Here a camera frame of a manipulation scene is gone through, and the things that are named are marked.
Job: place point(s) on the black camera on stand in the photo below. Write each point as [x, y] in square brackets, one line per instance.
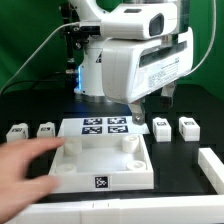
[76, 35]

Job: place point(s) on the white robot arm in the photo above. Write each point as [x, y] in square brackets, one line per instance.
[138, 20]

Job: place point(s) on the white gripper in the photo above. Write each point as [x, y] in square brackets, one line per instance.
[133, 69]

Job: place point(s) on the blurred human hand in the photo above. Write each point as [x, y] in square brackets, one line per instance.
[16, 191]

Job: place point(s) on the white square tabletop part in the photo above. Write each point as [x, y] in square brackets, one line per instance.
[103, 163]

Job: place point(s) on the white sheet with markers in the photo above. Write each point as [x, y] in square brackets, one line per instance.
[100, 126]

